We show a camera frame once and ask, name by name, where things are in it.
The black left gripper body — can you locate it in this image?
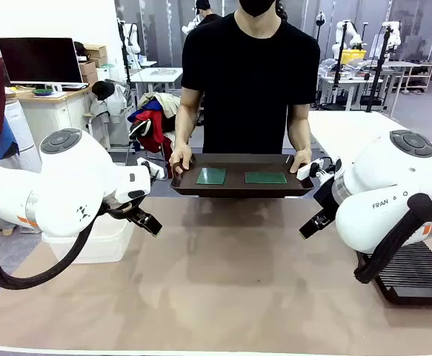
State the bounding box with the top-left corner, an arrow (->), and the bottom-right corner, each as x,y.
106,190 -> 147,219

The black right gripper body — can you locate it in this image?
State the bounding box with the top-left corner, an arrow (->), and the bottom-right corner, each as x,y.
313,177 -> 342,220

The green PCB long rectangle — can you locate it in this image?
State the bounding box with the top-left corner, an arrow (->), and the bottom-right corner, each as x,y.
244,171 -> 288,185

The dark brown plastic tray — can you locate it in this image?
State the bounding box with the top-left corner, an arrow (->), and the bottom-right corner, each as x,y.
169,153 -> 316,199

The person's right forearm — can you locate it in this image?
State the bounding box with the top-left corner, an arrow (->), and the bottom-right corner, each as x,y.
173,87 -> 205,149

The person's left forearm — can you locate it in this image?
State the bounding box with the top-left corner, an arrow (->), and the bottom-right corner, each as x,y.
286,102 -> 311,152

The person's left hand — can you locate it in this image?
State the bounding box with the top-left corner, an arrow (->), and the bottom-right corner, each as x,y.
288,148 -> 313,174

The person's right hand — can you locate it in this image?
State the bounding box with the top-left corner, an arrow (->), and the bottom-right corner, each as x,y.
168,143 -> 196,175

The clear plastic storage box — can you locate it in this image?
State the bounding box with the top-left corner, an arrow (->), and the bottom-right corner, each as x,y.
41,214 -> 136,265

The white side table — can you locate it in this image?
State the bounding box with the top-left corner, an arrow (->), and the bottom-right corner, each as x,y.
306,110 -> 432,159

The chair with clothes pile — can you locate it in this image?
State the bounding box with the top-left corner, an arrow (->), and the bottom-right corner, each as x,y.
127,92 -> 182,165

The white desk wooden top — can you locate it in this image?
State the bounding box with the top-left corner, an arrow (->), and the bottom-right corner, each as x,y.
4,84 -> 94,153

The black slotted PCB rack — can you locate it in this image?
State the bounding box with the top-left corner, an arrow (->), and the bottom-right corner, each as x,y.
356,240 -> 432,307

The white background table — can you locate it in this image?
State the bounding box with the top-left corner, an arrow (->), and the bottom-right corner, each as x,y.
129,67 -> 184,98

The brown cardboard box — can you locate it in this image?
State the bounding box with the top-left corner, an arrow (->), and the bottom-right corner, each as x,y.
78,60 -> 99,85
83,43 -> 108,68

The white cylindrical air purifier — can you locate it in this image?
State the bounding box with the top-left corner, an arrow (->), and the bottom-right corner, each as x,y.
4,98 -> 42,174

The person's black t-shirt torso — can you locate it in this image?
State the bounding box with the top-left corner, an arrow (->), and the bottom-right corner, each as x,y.
181,13 -> 321,155

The yellow plastic bin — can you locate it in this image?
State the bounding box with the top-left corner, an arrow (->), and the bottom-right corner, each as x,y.
340,48 -> 368,65

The wooden low shelf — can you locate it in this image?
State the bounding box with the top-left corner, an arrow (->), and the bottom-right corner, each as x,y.
385,61 -> 432,93

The black computer monitor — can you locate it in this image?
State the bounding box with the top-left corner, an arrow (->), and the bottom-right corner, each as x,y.
0,36 -> 85,90

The background person black cap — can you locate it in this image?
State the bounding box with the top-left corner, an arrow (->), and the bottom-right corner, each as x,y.
194,0 -> 223,27

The black face mask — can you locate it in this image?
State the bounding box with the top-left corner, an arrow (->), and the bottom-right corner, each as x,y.
239,0 -> 276,19

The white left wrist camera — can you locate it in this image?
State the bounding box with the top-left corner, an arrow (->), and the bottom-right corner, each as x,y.
137,157 -> 167,182

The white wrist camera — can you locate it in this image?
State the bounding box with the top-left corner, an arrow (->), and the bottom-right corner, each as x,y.
296,162 -> 319,181
137,157 -> 167,182

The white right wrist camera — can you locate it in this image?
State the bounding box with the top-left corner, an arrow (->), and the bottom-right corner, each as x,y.
296,162 -> 319,181

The right arm black sleeved cable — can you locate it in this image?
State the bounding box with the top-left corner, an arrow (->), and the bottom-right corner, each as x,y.
353,192 -> 432,285

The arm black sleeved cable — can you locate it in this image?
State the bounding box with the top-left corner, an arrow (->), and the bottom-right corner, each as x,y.
0,202 -> 107,291
353,192 -> 432,285

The black camera stand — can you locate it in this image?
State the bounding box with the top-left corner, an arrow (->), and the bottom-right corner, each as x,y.
321,20 -> 349,111
365,27 -> 394,113

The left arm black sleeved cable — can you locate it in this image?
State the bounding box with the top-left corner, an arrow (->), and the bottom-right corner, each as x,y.
0,202 -> 107,291

